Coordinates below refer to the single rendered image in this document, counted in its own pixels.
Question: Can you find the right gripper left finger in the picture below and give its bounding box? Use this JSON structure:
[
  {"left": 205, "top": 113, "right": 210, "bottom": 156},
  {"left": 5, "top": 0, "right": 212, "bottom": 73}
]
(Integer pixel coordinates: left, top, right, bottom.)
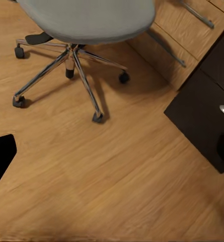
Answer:
[{"left": 0, "top": 134, "right": 17, "bottom": 179}]

